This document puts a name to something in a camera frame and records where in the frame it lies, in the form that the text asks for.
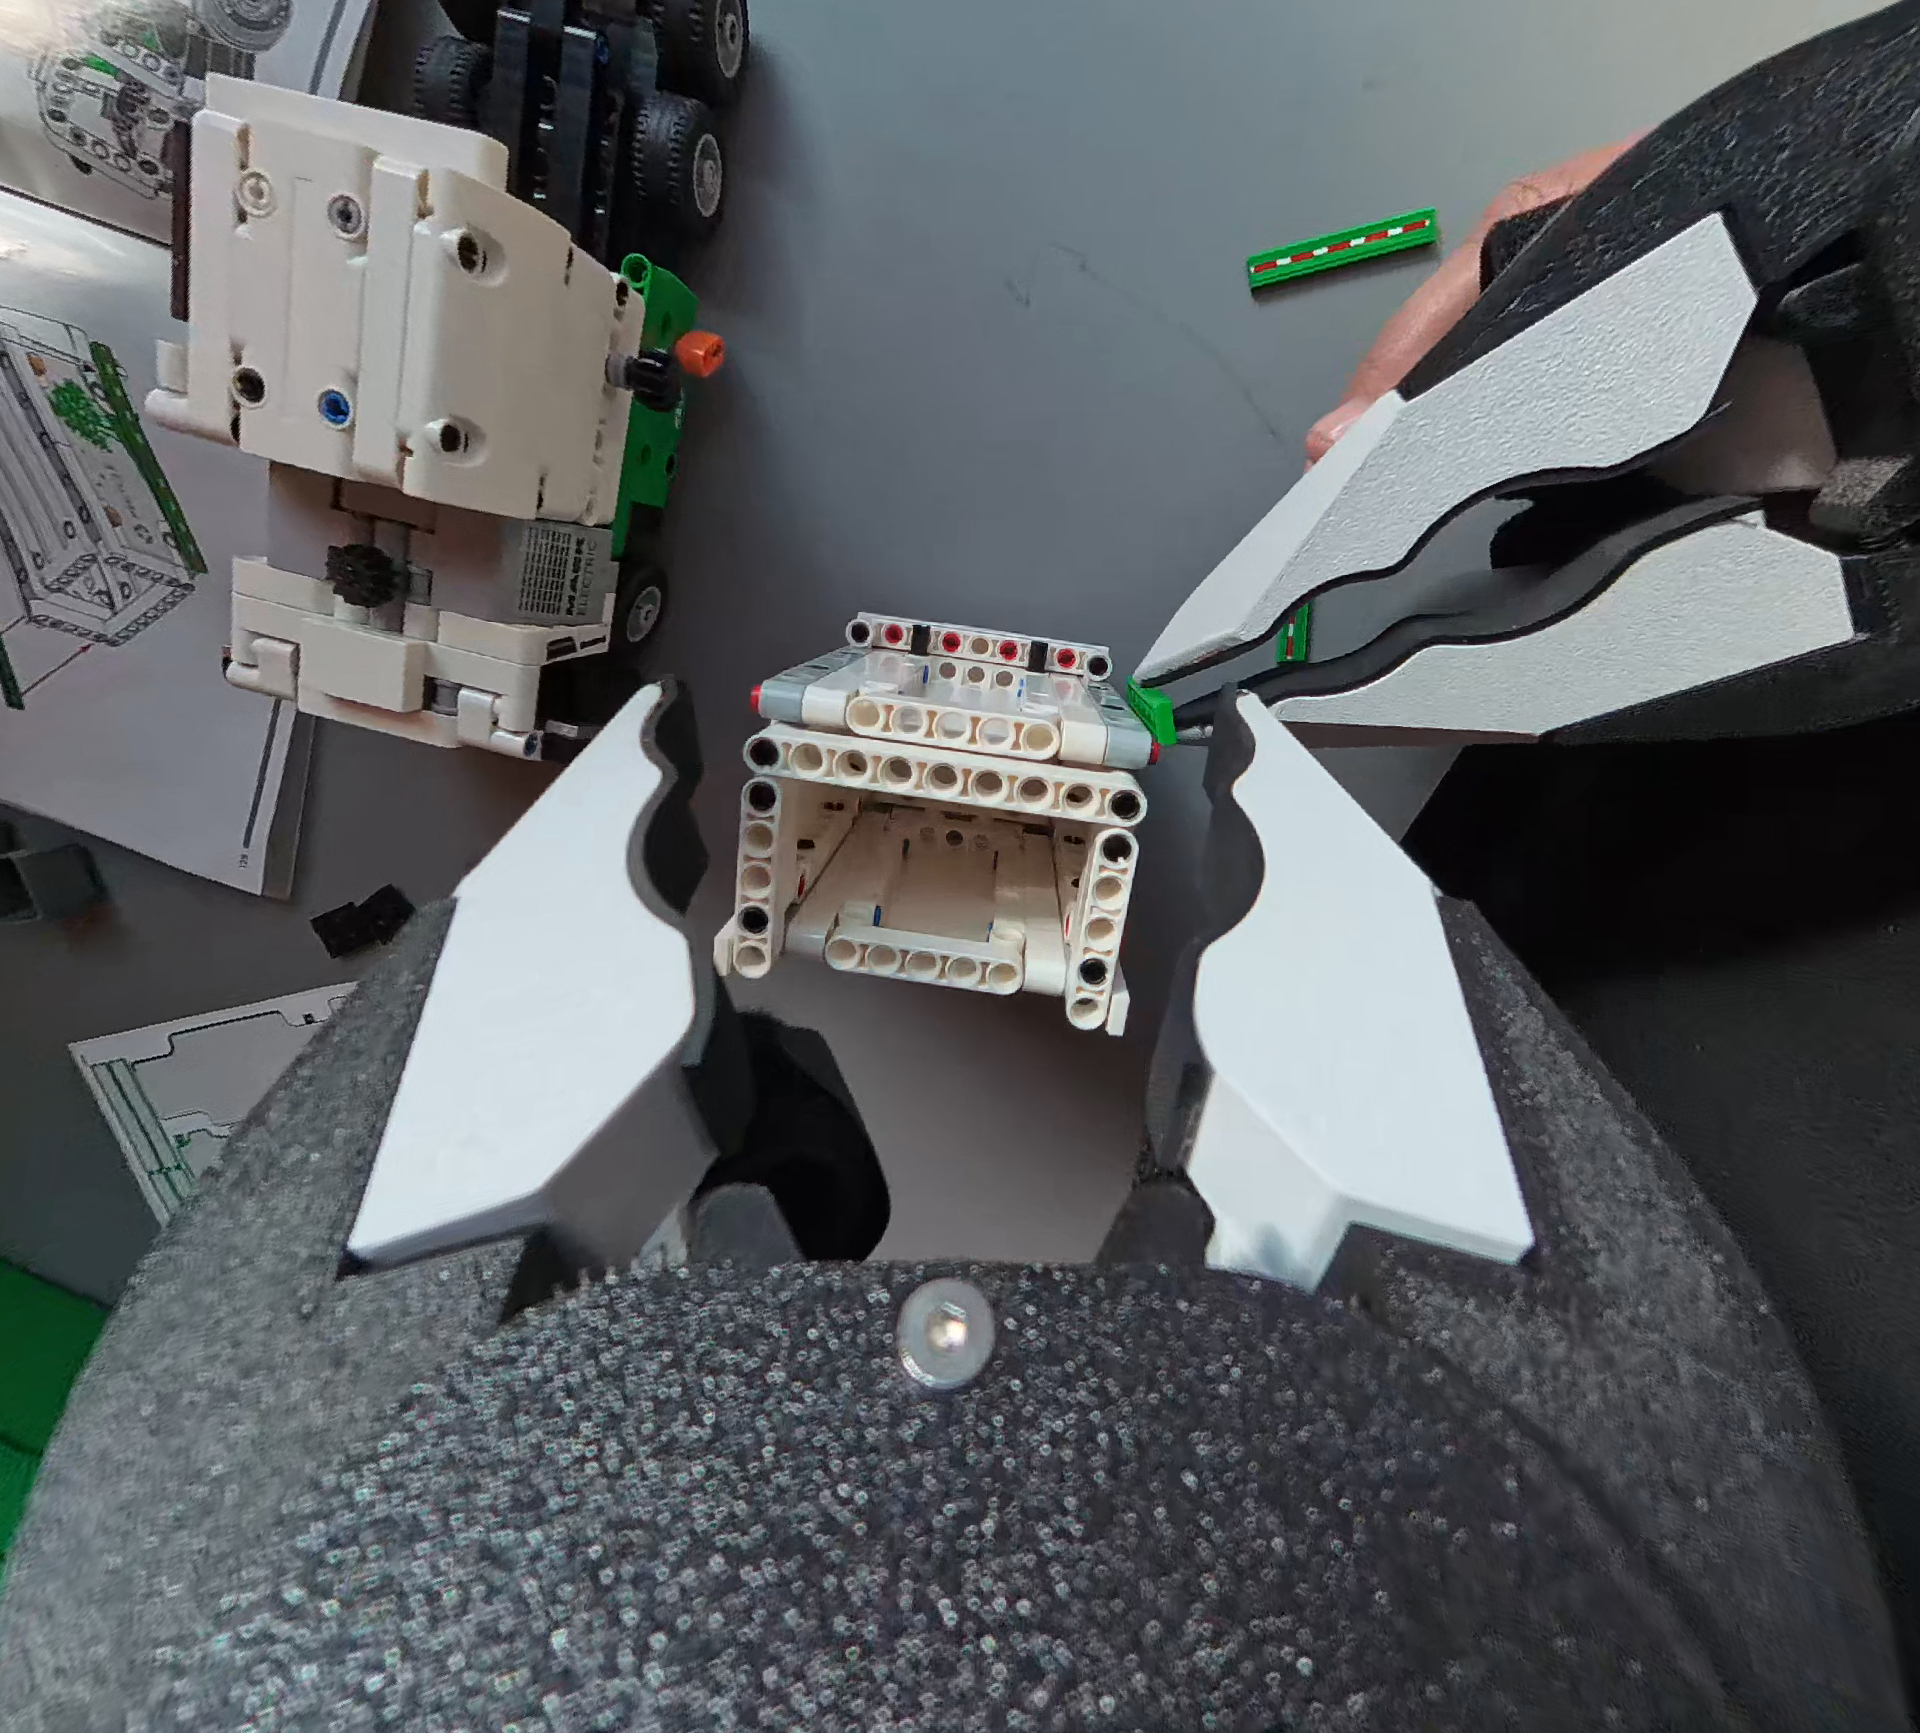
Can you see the small grey tray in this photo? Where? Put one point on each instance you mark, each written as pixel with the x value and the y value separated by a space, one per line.
pixel 70 880

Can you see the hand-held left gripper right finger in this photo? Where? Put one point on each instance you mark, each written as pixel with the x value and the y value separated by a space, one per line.
pixel 1338 1014

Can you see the lego instruction booklet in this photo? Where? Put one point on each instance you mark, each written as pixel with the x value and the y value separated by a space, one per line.
pixel 92 562

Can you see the person's right hand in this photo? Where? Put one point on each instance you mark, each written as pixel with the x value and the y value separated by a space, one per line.
pixel 1426 339

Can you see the green striped lego tile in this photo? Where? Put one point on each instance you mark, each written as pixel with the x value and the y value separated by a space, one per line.
pixel 1156 712
pixel 1298 630
pixel 1342 247

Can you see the black lego piece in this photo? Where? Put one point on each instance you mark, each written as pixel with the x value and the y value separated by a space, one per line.
pixel 361 918

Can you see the green flat sheet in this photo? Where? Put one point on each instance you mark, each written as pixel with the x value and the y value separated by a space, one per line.
pixel 46 1373

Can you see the white lego container body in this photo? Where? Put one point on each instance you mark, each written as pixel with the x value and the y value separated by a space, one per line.
pixel 931 832

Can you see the white sticker sheet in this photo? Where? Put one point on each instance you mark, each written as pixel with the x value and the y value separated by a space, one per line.
pixel 182 1072

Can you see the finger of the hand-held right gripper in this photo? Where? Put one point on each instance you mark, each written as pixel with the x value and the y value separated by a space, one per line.
pixel 1501 413
pixel 1620 640

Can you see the white green lego truck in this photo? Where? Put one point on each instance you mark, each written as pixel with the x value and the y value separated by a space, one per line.
pixel 407 308

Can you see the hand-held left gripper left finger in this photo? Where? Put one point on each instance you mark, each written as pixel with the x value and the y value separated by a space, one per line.
pixel 542 1014

